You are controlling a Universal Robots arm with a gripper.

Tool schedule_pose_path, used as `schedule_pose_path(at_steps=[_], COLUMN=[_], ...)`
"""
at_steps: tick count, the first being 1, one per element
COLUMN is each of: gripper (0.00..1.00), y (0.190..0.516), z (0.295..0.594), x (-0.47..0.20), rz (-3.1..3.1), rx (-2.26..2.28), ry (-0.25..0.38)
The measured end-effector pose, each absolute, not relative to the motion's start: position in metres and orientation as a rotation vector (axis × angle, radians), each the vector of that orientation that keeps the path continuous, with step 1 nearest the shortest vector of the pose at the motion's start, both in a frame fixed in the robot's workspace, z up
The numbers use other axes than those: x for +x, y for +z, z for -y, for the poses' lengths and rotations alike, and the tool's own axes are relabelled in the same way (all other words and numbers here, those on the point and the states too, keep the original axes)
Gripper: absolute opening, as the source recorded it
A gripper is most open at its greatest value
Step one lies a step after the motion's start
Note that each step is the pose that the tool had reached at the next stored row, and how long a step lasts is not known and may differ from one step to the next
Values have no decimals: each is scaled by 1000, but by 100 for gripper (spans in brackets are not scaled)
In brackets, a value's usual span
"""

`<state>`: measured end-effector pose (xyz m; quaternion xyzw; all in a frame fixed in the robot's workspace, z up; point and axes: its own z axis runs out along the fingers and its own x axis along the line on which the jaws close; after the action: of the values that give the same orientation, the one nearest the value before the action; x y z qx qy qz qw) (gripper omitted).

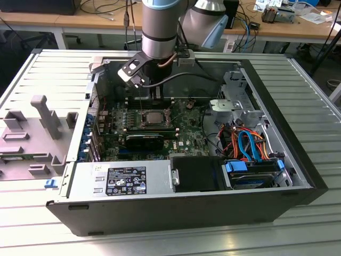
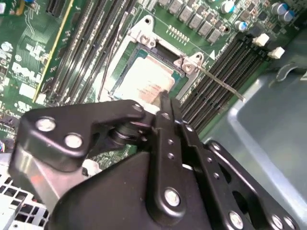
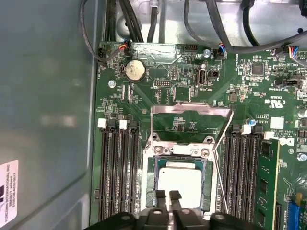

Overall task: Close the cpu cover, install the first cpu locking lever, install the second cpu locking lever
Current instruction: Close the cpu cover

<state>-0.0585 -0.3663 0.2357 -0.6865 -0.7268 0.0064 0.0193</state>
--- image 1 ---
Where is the silver CPU chip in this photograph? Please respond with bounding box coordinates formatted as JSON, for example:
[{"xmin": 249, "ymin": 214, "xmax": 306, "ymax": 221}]
[{"xmin": 146, "ymin": 111, "xmax": 165, "ymax": 124}]

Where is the CPU socket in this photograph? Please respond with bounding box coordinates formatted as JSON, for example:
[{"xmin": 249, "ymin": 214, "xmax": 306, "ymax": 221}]
[{"xmin": 139, "ymin": 108, "xmax": 172, "ymax": 128}]

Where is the green motherboard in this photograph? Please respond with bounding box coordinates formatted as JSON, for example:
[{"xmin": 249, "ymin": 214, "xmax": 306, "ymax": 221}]
[{"xmin": 99, "ymin": 97, "xmax": 215, "ymax": 162}]

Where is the black graphics card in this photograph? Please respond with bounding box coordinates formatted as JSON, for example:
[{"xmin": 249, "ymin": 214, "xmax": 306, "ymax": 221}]
[{"xmin": 125, "ymin": 134, "xmax": 165, "ymax": 150}]

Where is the silver drive cage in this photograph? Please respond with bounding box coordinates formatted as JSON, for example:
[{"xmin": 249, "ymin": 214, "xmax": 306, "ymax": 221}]
[{"xmin": 208, "ymin": 69, "xmax": 267, "ymax": 127}]

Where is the wooden desk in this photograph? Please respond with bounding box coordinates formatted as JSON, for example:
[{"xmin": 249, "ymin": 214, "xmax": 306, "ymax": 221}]
[{"xmin": 0, "ymin": 0, "xmax": 341, "ymax": 45}]

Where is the tall black box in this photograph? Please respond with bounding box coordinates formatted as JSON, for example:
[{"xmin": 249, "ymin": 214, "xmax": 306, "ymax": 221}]
[{"xmin": 223, "ymin": 0, "xmax": 240, "ymax": 30}]

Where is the copper finned heat sink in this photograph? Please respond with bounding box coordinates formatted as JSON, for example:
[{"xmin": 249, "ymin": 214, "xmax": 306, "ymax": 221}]
[{"xmin": 261, "ymin": 5, "xmax": 280, "ymax": 24}]

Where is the blue disk carrier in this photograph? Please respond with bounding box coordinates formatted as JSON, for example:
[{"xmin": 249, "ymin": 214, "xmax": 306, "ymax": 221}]
[{"xmin": 224, "ymin": 159, "xmax": 285, "ymax": 187}]

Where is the silver power supply unit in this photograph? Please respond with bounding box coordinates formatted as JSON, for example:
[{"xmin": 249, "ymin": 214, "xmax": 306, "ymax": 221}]
[{"xmin": 60, "ymin": 159, "xmax": 174, "ymax": 198}]

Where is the black box on desk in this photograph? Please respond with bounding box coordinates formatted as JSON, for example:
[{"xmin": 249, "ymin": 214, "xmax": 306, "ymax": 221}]
[{"xmin": 0, "ymin": 0, "xmax": 80, "ymax": 16}]

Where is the black grey PC case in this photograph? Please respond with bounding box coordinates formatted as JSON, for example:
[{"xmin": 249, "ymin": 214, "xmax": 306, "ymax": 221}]
[{"xmin": 45, "ymin": 57, "xmax": 329, "ymax": 237}]

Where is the hard disk drive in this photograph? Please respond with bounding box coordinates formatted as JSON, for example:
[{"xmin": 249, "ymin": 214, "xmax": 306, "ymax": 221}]
[{"xmin": 229, "ymin": 172, "xmax": 280, "ymax": 190}]

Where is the grey parts rack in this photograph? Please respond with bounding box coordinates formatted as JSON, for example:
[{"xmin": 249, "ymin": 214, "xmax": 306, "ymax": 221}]
[{"xmin": 0, "ymin": 94, "xmax": 80, "ymax": 182}]

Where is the black tripod leg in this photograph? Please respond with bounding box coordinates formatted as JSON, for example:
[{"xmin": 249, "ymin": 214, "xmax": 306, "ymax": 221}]
[{"xmin": 310, "ymin": 23, "xmax": 341, "ymax": 77}]

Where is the green RAM stick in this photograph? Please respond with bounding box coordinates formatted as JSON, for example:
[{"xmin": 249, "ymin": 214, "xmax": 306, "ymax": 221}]
[{"xmin": 0, "ymin": 152, "xmax": 27, "ymax": 161}]

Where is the white camera on black bracket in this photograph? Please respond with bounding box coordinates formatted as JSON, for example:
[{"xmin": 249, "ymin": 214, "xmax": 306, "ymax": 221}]
[{"xmin": 117, "ymin": 51, "xmax": 150, "ymax": 89}]

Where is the grey box camera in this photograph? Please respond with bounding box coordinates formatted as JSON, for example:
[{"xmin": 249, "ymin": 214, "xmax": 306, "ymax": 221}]
[{"xmin": 176, "ymin": 47, "xmax": 196, "ymax": 67}]

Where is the orange power wire bundle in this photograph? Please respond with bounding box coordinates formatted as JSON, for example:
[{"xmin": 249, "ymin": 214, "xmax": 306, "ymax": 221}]
[{"xmin": 220, "ymin": 126, "xmax": 270, "ymax": 161}]

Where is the blue flat data wire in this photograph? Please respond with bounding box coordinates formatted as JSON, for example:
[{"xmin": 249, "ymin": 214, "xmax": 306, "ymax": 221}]
[{"xmin": 238, "ymin": 130, "xmax": 263, "ymax": 163}]

